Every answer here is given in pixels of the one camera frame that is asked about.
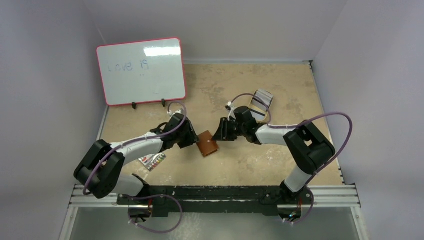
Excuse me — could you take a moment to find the brown leather card holder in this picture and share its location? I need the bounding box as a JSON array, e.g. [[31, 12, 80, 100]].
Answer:
[[196, 130, 219, 157]]

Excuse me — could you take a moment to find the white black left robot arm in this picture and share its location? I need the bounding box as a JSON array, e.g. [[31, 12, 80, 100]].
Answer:
[[73, 113, 199, 205]]

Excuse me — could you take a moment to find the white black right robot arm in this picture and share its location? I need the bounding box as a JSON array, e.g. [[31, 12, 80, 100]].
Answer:
[[212, 106, 336, 204]]

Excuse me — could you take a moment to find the beige oval card tray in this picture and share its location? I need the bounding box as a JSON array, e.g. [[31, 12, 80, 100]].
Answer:
[[246, 89, 275, 124]]

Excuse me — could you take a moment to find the pack of coloured markers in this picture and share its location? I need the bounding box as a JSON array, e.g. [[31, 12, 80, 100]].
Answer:
[[138, 153, 167, 172]]

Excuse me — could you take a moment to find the pink framed whiteboard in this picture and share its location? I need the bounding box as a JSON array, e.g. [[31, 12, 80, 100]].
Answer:
[[96, 37, 187, 106]]

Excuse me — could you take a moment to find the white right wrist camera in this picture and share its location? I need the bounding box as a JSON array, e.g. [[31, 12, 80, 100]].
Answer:
[[225, 101, 236, 121]]

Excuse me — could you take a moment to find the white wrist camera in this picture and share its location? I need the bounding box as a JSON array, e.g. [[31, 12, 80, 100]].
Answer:
[[167, 108, 185, 118], [225, 101, 236, 121]]

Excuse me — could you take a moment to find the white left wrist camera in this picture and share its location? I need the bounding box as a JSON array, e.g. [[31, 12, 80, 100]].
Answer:
[[167, 108, 185, 118]]

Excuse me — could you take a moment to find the aluminium rail frame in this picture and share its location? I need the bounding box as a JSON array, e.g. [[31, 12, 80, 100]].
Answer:
[[70, 185, 361, 220]]

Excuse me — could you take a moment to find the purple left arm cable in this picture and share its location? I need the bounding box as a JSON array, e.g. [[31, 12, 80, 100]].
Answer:
[[82, 101, 184, 235]]

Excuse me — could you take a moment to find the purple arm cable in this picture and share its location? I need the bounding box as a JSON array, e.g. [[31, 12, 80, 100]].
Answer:
[[82, 101, 184, 235], [225, 93, 354, 226]]

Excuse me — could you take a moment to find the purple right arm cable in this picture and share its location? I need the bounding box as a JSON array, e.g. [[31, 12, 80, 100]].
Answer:
[[225, 93, 354, 226]]

